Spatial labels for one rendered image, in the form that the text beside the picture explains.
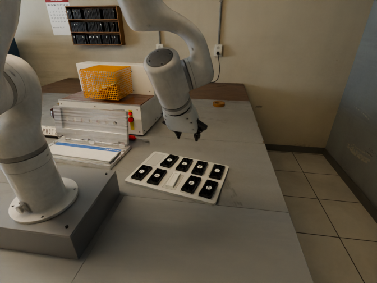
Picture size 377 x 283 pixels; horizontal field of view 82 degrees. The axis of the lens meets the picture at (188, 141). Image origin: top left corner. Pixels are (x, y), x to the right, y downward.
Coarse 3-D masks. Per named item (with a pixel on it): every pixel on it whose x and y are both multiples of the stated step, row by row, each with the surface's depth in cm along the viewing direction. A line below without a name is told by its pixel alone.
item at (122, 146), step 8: (64, 136) 124; (80, 144) 119; (88, 144) 119; (96, 144) 119; (104, 144) 119; (120, 144) 116; (56, 160) 106; (64, 160) 105; (72, 160) 104; (80, 160) 104; (104, 168) 102
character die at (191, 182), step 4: (192, 176) 93; (196, 176) 93; (188, 180) 91; (192, 180) 91; (196, 180) 91; (200, 180) 92; (184, 184) 88; (188, 184) 88; (192, 184) 88; (196, 184) 88; (184, 188) 86; (188, 188) 86; (192, 188) 86; (188, 192) 85; (192, 192) 85
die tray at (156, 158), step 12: (156, 156) 110; (180, 156) 110; (156, 168) 100; (168, 168) 100; (192, 168) 100; (228, 168) 102; (132, 180) 92; (144, 180) 92; (180, 180) 92; (204, 180) 92; (216, 180) 92; (168, 192) 86; (180, 192) 86; (216, 192) 86
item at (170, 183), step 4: (176, 172) 96; (180, 172) 96; (172, 176) 93; (176, 176) 93; (168, 180) 91; (172, 180) 91; (176, 180) 91; (168, 184) 88; (172, 184) 88; (172, 188) 88
